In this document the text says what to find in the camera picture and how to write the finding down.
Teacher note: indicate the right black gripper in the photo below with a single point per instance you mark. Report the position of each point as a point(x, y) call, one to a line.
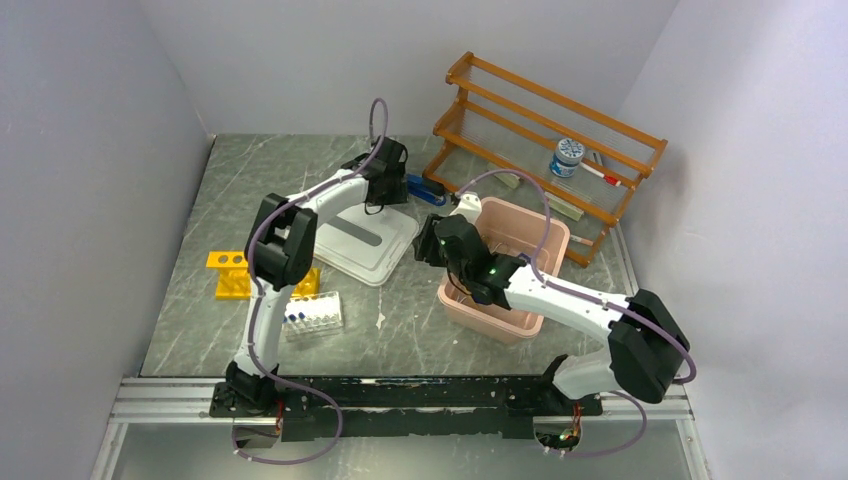
point(425, 243)

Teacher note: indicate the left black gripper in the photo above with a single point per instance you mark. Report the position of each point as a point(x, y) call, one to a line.
point(401, 194)

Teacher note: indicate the white plastic lid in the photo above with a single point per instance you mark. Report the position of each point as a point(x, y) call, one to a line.
point(365, 247)

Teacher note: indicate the yellow rubber tubing with clamps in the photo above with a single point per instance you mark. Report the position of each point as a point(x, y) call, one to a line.
point(505, 245)

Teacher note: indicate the yellow test tube rack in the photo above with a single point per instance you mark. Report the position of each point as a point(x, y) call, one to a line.
point(233, 281)

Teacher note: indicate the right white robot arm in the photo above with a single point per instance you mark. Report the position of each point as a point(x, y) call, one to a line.
point(643, 350)

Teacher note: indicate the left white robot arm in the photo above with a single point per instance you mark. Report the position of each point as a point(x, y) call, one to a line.
point(279, 254)

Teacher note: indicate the blue stapler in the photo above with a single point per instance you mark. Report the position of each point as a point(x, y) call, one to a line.
point(430, 191)

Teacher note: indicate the beige block on shelf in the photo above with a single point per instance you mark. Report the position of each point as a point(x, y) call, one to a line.
point(509, 179)

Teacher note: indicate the pink plastic bin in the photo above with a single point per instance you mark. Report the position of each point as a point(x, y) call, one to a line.
point(502, 218)

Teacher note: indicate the orange wooden shelf rack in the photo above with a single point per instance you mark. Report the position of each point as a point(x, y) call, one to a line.
point(501, 119)

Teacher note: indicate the beige labelled block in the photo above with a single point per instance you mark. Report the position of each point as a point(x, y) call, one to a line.
point(565, 208)

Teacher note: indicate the blue white jar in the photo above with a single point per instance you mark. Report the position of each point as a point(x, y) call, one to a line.
point(567, 157)

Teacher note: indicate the red white marker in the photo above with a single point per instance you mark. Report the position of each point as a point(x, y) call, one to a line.
point(611, 180)

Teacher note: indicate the black base frame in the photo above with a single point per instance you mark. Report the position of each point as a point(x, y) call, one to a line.
point(312, 407)

